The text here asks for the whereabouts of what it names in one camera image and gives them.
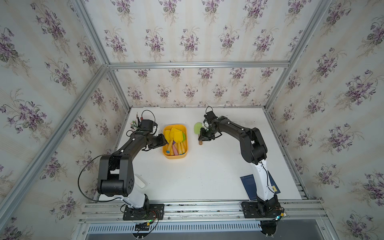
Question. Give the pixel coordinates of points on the yellow plastic storage box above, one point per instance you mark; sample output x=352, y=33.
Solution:
x=183, y=129

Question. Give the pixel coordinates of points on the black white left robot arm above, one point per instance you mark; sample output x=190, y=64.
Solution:
x=116, y=177

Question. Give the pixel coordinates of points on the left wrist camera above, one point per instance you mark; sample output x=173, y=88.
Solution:
x=148, y=125

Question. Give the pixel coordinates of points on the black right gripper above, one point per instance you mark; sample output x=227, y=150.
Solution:
x=202, y=136

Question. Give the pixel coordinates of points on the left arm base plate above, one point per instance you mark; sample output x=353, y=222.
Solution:
x=143, y=211

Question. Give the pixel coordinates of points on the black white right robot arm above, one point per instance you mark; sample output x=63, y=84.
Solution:
x=253, y=150

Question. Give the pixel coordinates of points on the aluminium rail frame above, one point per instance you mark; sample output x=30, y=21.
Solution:
x=302, y=220

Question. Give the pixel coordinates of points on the pink pen holder cup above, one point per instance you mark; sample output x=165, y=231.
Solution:
x=137, y=124

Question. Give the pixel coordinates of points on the light green shovel wooden handle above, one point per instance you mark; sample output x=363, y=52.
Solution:
x=197, y=131

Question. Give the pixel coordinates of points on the dark green shovel yellow handle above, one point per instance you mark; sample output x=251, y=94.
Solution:
x=183, y=144

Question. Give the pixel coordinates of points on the purple shovel pink handle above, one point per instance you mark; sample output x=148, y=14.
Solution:
x=175, y=149

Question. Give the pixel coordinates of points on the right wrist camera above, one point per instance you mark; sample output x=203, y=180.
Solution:
x=210, y=117

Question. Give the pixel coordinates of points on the blue booklet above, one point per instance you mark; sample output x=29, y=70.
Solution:
x=251, y=188

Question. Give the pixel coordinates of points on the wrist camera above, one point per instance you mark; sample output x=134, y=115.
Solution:
x=210, y=117
x=148, y=125

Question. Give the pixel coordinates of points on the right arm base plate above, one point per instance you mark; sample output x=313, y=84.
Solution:
x=262, y=210

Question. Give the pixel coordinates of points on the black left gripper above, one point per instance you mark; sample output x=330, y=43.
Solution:
x=161, y=142

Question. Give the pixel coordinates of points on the white remote control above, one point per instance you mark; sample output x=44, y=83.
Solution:
x=140, y=182

